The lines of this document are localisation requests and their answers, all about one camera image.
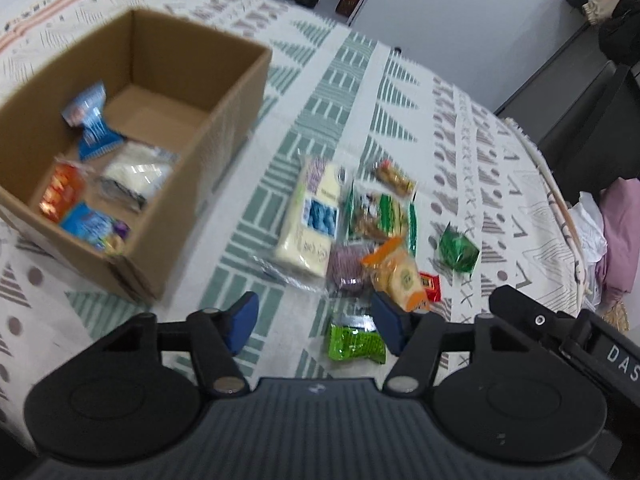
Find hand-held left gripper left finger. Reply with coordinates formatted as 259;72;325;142
102;291;260;399

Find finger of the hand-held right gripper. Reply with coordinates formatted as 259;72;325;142
489;285;581;350

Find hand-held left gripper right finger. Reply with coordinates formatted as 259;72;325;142
371;292;532;397

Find bright green snack packet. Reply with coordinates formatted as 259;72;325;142
325;315;388;365

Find orange cracker packet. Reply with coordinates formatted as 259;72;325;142
361;237;431;313

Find small red snack packet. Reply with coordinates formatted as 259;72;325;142
417;270;443;303

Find purple snack packet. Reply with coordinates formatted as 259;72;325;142
325;242;376;296

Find green foil candy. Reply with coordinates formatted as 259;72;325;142
439;222;481;275

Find green printed snack packet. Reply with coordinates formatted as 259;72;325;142
346;185;420;256

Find long white snack packet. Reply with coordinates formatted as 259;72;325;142
252;152;346;291

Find clear packet of brown candy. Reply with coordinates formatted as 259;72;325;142
372;157;418;196

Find small blue snack packet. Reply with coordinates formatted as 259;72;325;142
60;202;131;256

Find square white snack packet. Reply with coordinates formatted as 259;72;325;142
97;141;181;211

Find orange-red snack packet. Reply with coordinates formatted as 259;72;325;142
39;160;88;223

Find blue and white snack packet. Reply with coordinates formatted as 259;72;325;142
61;81;126;162

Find brown cardboard box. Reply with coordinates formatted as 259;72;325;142
0;7;273;302

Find small wicker basket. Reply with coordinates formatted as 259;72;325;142
602;305;631;331

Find white crumpled cloth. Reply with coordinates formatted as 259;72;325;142
567;190;608;266

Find pink cloth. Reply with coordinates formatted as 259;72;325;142
597;177;640;311

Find black upright panel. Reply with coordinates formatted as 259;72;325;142
492;60;640;196

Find black hanging bag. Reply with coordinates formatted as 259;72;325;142
597;2;640;61

